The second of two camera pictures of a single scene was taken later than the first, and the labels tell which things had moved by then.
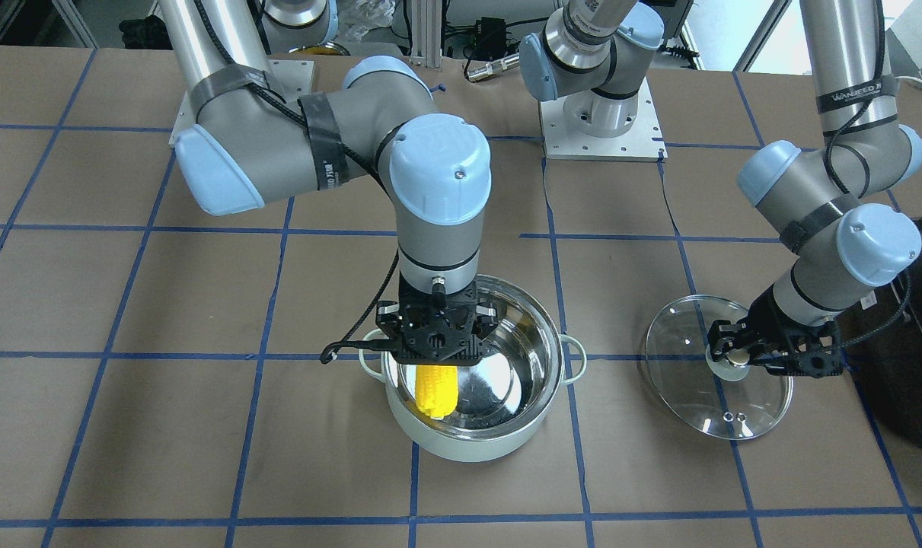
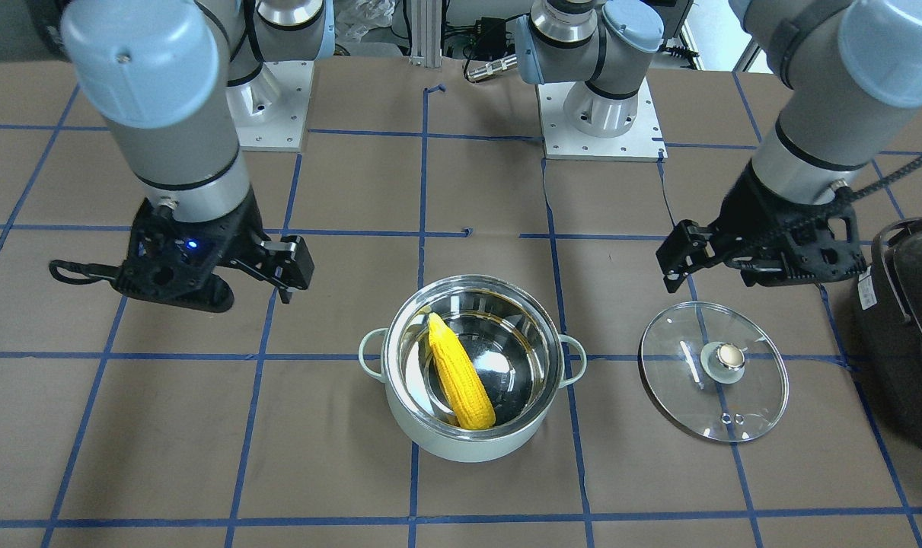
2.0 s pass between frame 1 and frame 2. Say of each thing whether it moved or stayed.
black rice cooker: stayed
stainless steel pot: stayed
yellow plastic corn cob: moved
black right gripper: moved
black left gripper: moved
